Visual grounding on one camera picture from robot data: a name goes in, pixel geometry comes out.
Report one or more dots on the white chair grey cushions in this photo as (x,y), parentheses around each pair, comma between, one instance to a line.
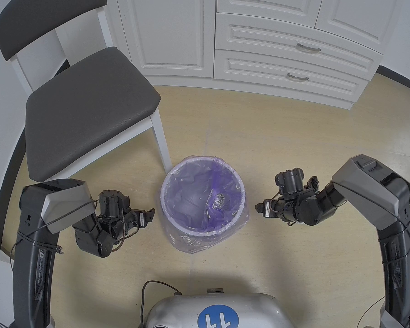
(88,91)

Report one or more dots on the purple plastic bag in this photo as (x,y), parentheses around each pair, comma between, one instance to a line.
(188,190)

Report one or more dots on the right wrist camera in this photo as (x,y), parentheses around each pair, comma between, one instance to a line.
(280,179)

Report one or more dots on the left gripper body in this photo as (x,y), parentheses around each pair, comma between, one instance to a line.
(138,219)

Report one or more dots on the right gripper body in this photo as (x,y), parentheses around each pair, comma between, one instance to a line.
(275,210)

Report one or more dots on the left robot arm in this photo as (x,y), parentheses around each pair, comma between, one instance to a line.
(65,200)

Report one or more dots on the black plastic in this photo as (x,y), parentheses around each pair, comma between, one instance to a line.
(312,183)

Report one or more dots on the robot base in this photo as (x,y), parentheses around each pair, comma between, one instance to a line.
(177,311)

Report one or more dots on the white trash bin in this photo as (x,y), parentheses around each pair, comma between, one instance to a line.
(191,232)

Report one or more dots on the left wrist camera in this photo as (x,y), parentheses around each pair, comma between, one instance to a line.
(125,203)

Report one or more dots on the white wardrobe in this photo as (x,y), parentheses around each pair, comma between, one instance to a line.
(170,29)

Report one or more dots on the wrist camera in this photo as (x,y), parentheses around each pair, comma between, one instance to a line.
(125,203)
(280,179)

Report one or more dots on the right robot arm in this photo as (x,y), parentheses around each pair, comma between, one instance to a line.
(365,179)

